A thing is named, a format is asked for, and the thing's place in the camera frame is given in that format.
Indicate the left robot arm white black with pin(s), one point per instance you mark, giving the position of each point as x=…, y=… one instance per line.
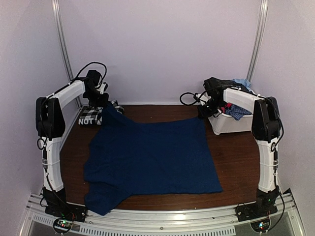
x=50, y=126

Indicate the dark grey garment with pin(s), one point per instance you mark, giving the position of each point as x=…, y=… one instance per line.
x=214, y=83

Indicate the right aluminium corner post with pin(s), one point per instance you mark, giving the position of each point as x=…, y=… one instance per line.
x=260, y=29

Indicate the aluminium front rail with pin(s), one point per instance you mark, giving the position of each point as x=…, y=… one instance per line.
x=218, y=221

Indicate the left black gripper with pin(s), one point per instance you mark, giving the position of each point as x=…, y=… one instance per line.
x=102, y=104

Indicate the aluminium corner post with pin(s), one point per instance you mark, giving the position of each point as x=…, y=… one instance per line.
x=260, y=29
x=62, y=42

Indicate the light blue garment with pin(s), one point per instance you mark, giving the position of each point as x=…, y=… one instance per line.
x=244, y=82

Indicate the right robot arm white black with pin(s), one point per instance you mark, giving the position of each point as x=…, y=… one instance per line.
x=266, y=130

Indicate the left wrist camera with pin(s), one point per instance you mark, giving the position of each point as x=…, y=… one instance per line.
x=103, y=87

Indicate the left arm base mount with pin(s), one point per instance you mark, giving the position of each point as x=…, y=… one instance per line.
x=66, y=214

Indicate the navy blue garment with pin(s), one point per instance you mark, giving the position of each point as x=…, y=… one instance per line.
x=131, y=158

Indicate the white plastic laundry bin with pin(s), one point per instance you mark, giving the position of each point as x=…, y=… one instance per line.
x=222, y=123

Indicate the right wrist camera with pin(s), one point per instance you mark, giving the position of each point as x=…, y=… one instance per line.
x=202, y=98

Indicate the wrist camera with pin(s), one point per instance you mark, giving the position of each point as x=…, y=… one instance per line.
x=202, y=98
x=103, y=87

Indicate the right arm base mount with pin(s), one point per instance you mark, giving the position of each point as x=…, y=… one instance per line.
x=258, y=212

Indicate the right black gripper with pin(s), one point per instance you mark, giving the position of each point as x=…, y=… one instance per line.
x=203, y=113

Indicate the blue patterned garment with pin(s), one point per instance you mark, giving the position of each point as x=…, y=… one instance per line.
x=237, y=112

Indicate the left aluminium corner post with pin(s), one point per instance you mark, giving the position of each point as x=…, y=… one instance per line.
x=62, y=42

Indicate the black white plaid shirt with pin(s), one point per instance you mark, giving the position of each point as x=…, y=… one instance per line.
x=92, y=115

